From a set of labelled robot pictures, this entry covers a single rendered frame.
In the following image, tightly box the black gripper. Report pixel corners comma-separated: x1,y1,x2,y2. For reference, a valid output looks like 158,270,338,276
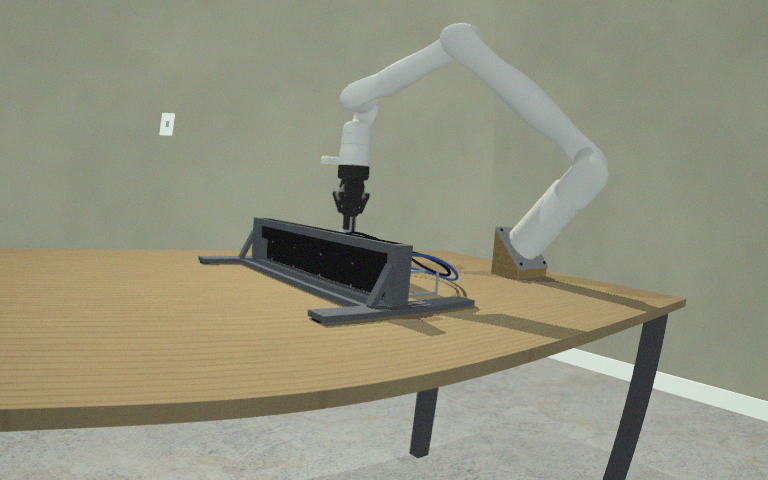
333,165,370,232

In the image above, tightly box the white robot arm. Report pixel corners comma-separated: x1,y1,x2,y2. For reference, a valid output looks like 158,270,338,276
321,23,608,259

